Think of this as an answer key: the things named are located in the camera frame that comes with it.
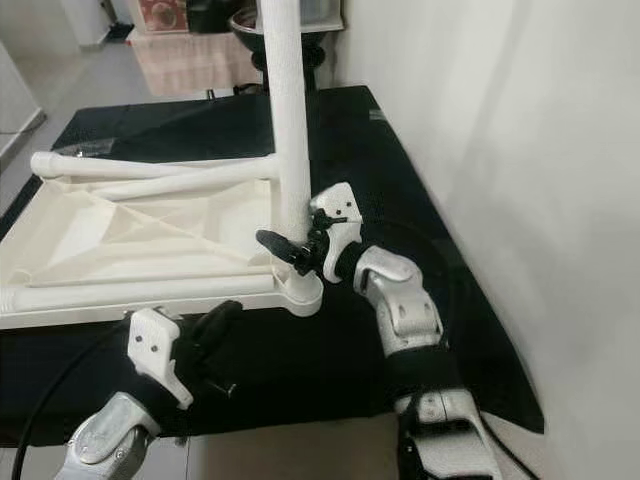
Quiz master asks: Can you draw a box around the pink cloth covered table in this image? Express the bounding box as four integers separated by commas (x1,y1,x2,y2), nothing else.
128,30,256,98

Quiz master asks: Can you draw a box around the black bowl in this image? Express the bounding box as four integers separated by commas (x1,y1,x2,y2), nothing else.
228,8,336,66

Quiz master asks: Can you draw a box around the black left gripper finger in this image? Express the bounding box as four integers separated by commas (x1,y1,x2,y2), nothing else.
189,299,245,353

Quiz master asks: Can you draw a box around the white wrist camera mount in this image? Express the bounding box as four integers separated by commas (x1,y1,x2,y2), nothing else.
310,182,364,283
128,307,193,411

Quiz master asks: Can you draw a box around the clear plastic storage box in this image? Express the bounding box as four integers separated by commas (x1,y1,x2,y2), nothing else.
300,0,346,26

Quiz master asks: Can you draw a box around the red printed box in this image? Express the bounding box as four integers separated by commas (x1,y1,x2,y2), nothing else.
138,0,191,31

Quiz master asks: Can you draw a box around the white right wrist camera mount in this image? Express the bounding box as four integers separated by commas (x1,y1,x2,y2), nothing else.
310,182,364,283

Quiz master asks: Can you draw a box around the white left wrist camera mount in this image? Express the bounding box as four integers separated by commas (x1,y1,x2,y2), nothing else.
128,307,193,411

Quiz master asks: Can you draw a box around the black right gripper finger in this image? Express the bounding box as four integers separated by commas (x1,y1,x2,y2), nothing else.
256,229,311,271

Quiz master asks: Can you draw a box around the black stool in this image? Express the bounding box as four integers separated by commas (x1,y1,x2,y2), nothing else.
250,55,329,93

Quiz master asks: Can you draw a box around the white plastic children table top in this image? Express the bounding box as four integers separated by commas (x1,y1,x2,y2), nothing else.
0,160,326,329

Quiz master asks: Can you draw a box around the black tablecloth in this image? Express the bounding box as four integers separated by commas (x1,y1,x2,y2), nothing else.
0,85,546,449

